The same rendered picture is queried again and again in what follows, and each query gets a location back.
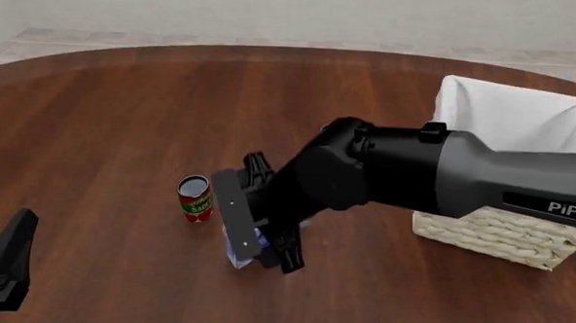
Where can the blue and white cream cheese box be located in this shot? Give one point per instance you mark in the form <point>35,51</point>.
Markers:
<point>239,262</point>

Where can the red tomato sauce can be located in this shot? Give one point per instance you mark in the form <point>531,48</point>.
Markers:
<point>196,205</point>

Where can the white cloth basket liner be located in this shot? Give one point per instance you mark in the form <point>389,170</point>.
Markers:
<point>504,116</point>

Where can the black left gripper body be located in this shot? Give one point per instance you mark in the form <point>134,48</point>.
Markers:
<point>0,287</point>

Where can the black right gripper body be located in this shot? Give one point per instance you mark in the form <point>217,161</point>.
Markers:
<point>261,204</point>

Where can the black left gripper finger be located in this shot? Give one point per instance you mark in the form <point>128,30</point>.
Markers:
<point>14,244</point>

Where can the pale woven wicker basket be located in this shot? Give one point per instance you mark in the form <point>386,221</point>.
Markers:
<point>489,236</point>

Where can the grey and black right robot arm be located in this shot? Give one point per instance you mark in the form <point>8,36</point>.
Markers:
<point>414,167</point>

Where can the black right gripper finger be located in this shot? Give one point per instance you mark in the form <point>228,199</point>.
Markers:
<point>257,167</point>
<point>291,253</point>

